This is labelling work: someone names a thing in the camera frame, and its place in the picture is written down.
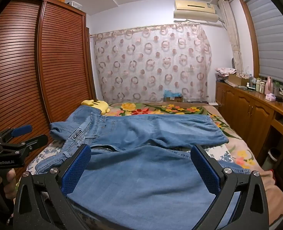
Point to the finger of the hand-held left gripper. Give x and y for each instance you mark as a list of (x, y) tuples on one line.
[(21, 129), (33, 141)]

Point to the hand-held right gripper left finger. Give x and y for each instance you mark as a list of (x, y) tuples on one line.
[(76, 170)]

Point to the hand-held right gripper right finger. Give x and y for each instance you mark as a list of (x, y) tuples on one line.
[(206, 172)]

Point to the blue denim pants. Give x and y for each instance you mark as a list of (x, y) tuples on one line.
[(144, 172)]

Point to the person's left hand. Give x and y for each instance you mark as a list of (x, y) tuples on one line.
[(10, 183)]

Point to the white blue floral quilt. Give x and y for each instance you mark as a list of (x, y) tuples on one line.
[(224, 154)]

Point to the white trash bin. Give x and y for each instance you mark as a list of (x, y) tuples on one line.
[(270, 159)]

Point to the yellow plush toy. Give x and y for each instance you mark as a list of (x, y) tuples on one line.
[(98, 105)]

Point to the white flat box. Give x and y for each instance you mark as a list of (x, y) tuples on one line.
[(213, 104)]

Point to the wooden sideboard cabinet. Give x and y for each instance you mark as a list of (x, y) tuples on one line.
[(242, 107)]

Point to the wooden slatted wardrobe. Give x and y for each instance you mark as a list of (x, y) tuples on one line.
[(60, 64)]

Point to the small cardboard box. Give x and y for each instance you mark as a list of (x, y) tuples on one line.
[(172, 99)]

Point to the floral bed with blanket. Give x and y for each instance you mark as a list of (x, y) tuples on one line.
[(156, 107)]

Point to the open cardboard box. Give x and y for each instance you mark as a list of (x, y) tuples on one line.
[(236, 79)]

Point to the small pink box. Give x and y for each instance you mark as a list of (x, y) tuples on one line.
[(270, 97)]

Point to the row of toiletry bottles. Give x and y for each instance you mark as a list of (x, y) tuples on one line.
[(258, 85)]

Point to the stack of folded cloths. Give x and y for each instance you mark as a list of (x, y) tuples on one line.
[(224, 71)]

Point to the small black box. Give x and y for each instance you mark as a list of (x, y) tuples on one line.
[(279, 99)]

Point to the pink bottle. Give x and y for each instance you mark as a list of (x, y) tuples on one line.
[(268, 86)]

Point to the circle patterned sheer curtain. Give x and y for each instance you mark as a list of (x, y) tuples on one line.
[(151, 64)]

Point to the clear plastic storage box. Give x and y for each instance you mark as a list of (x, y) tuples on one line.
[(75, 4)]

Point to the beige tied curtain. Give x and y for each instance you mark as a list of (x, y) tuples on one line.
[(231, 33)]

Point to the grey window blind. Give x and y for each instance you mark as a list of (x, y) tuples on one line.
[(271, 36)]

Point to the beige wall air conditioner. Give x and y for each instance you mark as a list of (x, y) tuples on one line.
[(194, 7)]

